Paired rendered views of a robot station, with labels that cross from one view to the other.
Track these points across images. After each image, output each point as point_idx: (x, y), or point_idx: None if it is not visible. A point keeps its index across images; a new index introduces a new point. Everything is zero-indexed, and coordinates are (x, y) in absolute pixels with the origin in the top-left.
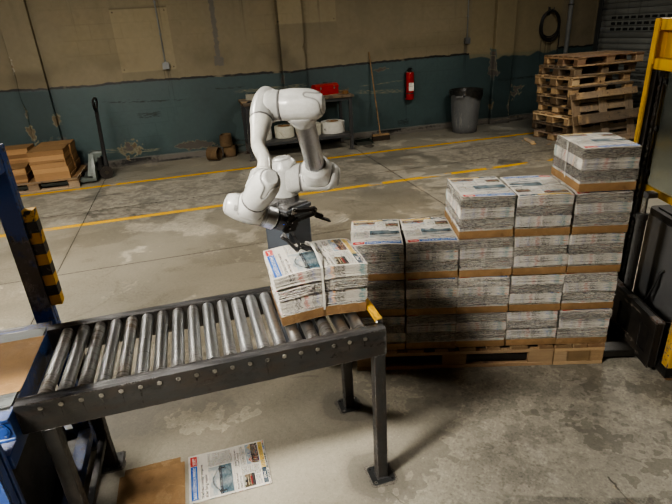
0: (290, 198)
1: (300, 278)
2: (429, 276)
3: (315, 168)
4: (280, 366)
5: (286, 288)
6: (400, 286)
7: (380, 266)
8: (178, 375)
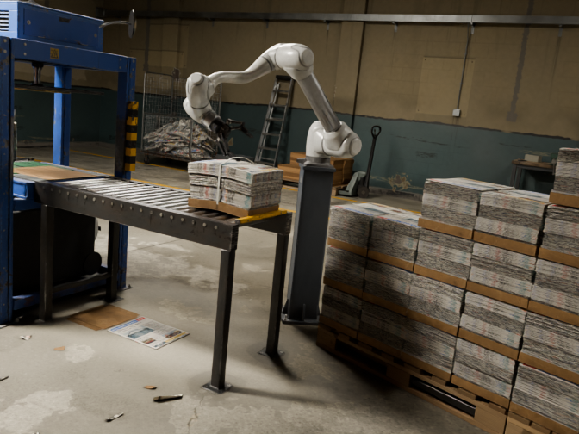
0: (314, 158)
1: (204, 168)
2: (387, 261)
3: (326, 128)
4: (158, 222)
5: (196, 174)
6: (362, 263)
7: (350, 235)
8: (103, 198)
